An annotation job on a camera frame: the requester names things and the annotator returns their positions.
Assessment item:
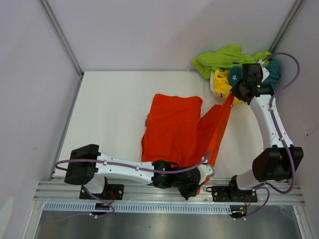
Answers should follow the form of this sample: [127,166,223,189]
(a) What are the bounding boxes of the teal shorts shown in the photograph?
[228,59,281,91]

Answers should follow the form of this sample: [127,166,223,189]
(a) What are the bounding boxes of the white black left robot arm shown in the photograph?
[64,144,214,200]

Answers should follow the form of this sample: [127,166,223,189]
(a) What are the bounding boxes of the white plastic laundry basket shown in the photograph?
[209,72,217,95]

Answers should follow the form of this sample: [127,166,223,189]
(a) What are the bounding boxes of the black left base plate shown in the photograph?
[79,184,124,200]

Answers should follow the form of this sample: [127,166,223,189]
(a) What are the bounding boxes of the right aluminium frame post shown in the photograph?
[268,0,306,53]

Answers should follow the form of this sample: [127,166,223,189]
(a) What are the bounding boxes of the left aluminium frame post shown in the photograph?
[38,0,83,77]

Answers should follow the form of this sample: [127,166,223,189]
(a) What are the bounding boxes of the orange shorts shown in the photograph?
[141,94,234,167]

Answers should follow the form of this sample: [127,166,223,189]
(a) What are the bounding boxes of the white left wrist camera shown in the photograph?
[198,164,215,184]

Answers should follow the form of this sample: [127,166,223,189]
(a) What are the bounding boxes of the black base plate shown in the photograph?
[79,184,124,200]
[211,186,258,203]

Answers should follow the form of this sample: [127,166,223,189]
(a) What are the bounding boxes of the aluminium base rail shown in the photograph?
[33,179,305,206]

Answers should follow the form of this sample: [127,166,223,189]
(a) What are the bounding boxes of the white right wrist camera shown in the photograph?
[258,60,270,82]

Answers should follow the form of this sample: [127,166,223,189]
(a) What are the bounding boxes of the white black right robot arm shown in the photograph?
[227,63,304,201]

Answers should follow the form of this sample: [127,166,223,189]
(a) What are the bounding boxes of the lime green shorts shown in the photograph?
[191,44,271,79]

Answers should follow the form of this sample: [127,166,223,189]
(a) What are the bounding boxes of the aluminium frame post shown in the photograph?
[38,0,83,77]
[268,0,306,53]

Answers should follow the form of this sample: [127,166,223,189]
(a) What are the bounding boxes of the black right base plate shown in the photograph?
[211,186,258,203]

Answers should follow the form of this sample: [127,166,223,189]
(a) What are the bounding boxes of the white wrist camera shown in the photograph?
[198,164,215,184]
[258,60,270,82]

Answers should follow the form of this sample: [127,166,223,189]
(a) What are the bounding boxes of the white slotted cable duct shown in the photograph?
[43,202,232,215]

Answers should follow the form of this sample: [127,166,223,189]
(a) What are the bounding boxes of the yellow shorts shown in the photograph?
[214,70,232,100]

